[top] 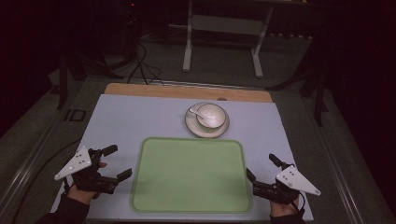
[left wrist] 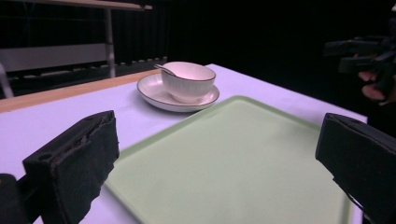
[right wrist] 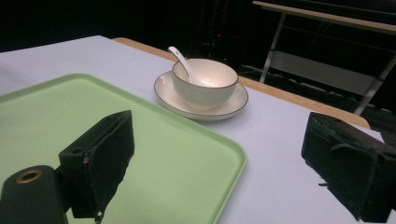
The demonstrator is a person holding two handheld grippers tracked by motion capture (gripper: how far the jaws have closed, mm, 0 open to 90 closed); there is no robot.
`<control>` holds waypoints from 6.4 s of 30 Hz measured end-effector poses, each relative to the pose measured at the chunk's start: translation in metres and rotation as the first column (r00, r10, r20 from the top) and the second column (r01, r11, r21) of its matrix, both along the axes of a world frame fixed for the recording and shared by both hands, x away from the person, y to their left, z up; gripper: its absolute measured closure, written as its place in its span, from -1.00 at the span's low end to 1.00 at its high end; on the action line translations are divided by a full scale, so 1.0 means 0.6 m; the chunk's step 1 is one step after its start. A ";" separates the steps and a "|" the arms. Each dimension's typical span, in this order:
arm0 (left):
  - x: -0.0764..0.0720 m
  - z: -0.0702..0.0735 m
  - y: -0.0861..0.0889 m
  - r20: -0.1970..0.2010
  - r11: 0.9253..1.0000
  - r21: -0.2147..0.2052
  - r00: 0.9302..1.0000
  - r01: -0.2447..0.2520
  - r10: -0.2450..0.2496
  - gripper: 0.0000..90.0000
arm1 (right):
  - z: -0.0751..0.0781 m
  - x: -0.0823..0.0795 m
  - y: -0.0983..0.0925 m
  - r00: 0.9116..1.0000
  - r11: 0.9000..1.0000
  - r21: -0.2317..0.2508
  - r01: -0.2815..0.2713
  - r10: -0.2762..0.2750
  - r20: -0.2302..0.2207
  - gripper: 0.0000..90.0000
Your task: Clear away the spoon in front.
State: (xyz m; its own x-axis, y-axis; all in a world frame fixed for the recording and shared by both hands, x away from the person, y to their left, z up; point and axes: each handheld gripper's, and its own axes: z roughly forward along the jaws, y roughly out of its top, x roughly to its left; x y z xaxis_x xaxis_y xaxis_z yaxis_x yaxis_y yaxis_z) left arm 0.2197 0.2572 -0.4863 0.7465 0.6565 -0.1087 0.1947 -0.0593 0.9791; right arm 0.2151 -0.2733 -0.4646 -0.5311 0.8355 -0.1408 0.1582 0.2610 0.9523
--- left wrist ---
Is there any white ribbed plate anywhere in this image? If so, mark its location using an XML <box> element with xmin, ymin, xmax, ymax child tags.
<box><xmin>136</xmin><ymin>73</ymin><xmax>220</xmax><ymax>113</ymax></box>

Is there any metal frame table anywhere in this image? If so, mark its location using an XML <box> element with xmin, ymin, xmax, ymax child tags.
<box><xmin>0</xmin><ymin>0</ymin><xmax>154</xmax><ymax>98</ymax></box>

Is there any white ribbed bowl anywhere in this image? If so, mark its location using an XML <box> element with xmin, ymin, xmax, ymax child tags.
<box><xmin>160</xmin><ymin>61</ymin><xmax>217</xmax><ymax>105</ymax></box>

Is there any light green tray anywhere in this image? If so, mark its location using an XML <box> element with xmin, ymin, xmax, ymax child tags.
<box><xmin>104</xmin><ymin>94</ymin><xmax>356</xmax><ymax>224</ymax></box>

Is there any white spoon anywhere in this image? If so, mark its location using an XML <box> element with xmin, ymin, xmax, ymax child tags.
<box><xmin>153</xmin><ymin>63</ymin><xmax>179</xmax><ymax>77</ymax></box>

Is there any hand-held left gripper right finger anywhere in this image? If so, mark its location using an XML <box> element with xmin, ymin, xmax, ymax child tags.
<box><xmin>315</xmin><ymin>112</ymin><xmax>396</xmax><ymax>224</ymax></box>

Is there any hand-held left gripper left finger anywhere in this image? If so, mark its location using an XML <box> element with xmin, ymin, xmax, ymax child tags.
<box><xmin>21</xmin><ymin>109</ymin><xmax>120</xmax><ymax>224</ymax></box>

